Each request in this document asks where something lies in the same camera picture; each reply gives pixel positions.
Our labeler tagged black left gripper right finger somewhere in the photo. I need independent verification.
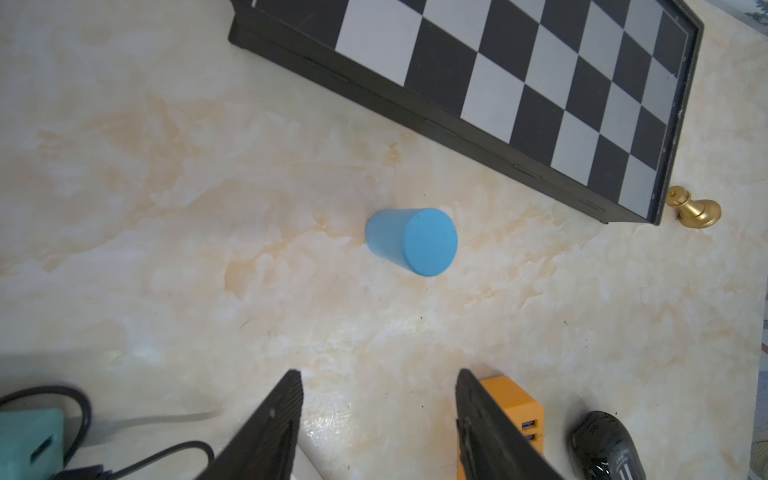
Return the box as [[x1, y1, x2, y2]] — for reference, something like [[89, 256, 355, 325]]
[[454, 368, 565, 480]]

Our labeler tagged gold chess pawn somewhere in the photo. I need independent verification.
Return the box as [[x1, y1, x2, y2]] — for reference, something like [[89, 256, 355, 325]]
[[666, 186, 722, 229]]

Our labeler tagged black shaver cable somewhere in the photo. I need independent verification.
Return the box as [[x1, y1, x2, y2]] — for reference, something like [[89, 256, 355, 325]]
[[0, 385, 216, 480]]

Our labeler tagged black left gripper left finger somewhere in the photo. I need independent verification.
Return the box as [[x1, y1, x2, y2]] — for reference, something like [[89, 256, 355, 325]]
[[198, 369, 304, 480]]

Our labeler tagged black silver chessboard box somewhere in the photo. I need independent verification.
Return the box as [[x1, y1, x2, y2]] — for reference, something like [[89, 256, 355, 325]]
[[229, 0, 704, 224]]

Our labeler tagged orange power strip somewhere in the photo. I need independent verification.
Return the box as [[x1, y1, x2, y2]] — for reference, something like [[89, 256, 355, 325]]
[[455, 375, 546, 480]]

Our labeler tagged light blue cylinder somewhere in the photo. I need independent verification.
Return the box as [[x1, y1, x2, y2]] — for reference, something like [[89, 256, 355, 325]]
[[365, 208, 458, 277]]

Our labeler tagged teal usb charger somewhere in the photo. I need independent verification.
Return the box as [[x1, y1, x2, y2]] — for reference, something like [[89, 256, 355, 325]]
[[1, 409, 64, 480]]

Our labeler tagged white power strip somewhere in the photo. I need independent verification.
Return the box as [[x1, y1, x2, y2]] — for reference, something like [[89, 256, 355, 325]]
[[290, 446, 323, 480]]

